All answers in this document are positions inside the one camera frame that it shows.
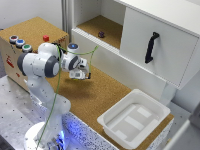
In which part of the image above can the black door handle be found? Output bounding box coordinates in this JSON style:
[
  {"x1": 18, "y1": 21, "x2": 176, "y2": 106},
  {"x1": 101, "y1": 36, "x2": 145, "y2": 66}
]
[{"x1": 144, "y1": 31, "x2": 160, "y2": 65}]

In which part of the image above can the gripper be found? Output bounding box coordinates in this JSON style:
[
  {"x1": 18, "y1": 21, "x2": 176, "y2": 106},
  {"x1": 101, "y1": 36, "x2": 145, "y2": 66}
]
[{"x1": 69, "y1": 64, "x2": 91, "y2": 81}]

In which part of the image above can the green button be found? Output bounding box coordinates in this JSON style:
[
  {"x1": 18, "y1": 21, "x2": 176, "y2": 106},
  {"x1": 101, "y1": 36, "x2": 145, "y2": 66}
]
[{"x1": 21, "y1": 43, "x2": 33, "y2": 54}]

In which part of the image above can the white plastic box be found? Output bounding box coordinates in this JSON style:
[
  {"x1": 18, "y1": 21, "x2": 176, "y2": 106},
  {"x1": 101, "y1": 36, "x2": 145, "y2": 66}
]
[{"x1": 96, "y1": 88, "x2": 172, "y2": 149}]

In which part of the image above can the blue button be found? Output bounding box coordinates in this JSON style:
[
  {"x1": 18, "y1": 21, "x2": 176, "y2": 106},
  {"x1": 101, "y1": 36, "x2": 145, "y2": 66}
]
[{"x1": 15, "y1": 38, "x2": 26, "y2": 49}]

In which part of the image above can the white sliding door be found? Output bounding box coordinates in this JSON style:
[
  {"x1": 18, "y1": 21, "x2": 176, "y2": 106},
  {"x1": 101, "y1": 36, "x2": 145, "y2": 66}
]
[{"x1": 119, "y1": 6, "x2": 200, "y2": 90}]

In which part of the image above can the white cabinet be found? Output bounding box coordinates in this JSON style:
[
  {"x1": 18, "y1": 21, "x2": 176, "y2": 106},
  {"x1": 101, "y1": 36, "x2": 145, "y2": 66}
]
[{"x1": 71, "y1": 0, "x2": 200, "y2": 107}]

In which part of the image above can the red button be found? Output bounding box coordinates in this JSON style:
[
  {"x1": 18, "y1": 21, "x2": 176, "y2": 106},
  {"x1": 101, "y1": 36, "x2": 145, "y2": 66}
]
[{"x1": 9, "y1": 34, "x2": 19, "y2": 45}]

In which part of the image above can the green cable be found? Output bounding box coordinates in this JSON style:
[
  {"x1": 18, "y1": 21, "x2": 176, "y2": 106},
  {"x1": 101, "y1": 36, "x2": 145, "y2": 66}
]
[{"x1": 34, "y1": 45, "x2": 100, "y2": 150}]

